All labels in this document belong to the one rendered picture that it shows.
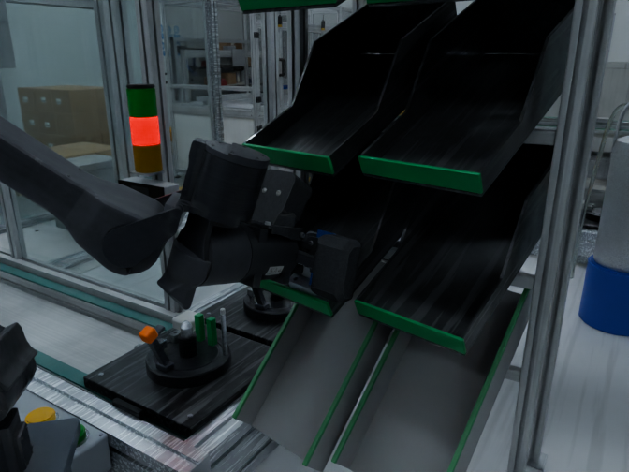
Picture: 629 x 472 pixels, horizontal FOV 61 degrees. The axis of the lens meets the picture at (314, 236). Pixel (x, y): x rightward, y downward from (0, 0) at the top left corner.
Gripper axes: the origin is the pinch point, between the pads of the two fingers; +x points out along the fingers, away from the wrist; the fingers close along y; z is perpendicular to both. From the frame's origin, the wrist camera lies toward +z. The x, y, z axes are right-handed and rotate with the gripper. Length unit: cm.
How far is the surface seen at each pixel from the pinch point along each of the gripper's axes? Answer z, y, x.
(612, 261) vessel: -2, -14, 87
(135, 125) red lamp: 11, 50, 6
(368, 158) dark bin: 10.9, -7.1, -2.4
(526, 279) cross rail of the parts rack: 0.6, -19.3, 14.1
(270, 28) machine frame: 53, 107, 87
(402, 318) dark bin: -4.6, -12.0, 1.4
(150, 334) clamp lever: -19.4, 27.8, -1.3
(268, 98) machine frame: 30, 110, 94
